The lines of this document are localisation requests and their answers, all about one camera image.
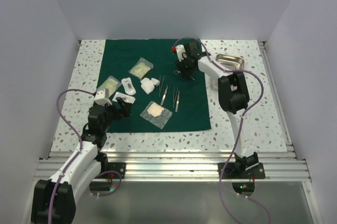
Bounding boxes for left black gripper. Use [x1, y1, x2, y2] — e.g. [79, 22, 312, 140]
[100, 96, 132, 132]

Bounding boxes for steel forceps scissors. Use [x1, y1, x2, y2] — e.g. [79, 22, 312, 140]
[173, 70, 195, 81]

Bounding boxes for suture packet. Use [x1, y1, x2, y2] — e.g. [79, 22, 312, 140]
[121, 77, 136, 96]
[112, 92, 136, 105]

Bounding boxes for white gauze pad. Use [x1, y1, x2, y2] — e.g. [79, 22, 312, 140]
[140, 77, 160, 94]

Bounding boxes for thin dark tweezers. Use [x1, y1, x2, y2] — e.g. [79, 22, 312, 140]
[159, 75, 164, 97]

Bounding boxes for long thin tweezers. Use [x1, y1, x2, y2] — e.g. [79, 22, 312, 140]
[173, 86, 178, 108]

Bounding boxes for curved steel tweezers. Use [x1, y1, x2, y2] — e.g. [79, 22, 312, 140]
[160, 85, 168, 105]

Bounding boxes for short steel tweezers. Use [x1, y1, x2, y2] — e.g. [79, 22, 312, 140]
[175, 91, 180, 112]

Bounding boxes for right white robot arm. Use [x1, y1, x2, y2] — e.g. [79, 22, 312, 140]
[172, 40, 259, 178]

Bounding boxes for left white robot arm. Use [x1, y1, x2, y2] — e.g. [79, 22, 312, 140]
[31, 98, 132, 223]

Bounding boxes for dark green surgical cloth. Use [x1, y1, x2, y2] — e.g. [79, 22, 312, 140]
[98, 39, 211, 133]

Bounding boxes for near glove packet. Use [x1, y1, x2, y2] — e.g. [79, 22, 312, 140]
[96, 76, 122, 97]

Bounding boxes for glove packet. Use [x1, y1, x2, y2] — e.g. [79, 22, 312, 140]
[96, 76, 122, 97]
[129, 57, 154, 80]

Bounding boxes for bagged cotton pad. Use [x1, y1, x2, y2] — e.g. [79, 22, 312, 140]
[140, 101, 172, 129]

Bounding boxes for stainless steel tray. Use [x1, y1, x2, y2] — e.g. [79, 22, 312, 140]
[216, 54, 245, 70]

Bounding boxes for far glove packet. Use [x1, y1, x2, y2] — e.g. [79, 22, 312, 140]
[129, 57, 154, 80]

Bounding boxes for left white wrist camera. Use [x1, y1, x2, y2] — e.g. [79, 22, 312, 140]
[94, 89, 112, 106]

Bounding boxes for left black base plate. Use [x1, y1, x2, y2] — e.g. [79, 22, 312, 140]
[89, 162, 126, 194]

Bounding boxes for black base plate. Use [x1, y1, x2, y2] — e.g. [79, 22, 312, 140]
[89, 162, 126, 194]
[222, 163, 266, 196]

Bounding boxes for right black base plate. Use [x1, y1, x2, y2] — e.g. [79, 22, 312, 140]
[222, 163, 266, 196]

